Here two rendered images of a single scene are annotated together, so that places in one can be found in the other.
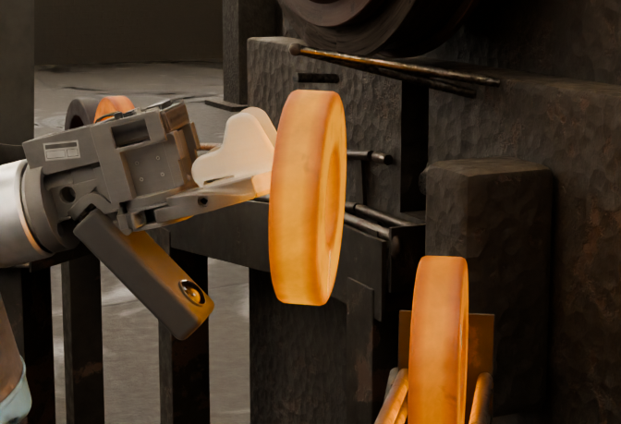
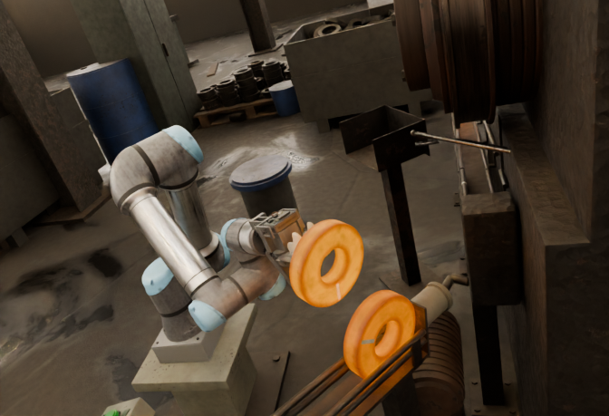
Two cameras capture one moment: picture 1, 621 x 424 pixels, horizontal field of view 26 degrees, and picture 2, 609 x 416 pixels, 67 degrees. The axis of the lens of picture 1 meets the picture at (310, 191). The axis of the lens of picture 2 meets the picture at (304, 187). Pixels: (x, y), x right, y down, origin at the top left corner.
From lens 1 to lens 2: 0.75 m
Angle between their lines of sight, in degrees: 47
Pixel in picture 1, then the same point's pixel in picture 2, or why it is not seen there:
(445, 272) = (365, 313)
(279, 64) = not seen: hidden behind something
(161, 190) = (281, 250)
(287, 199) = (294, 281)
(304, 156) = (297, 266)
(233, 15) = not seen: outside the picture
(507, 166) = (489, 208)
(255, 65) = not seen: hidden behind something
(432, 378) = (349, 358)
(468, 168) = (468, 208)
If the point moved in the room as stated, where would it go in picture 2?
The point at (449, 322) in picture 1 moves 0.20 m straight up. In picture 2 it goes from (355, 340) to (327, 237)
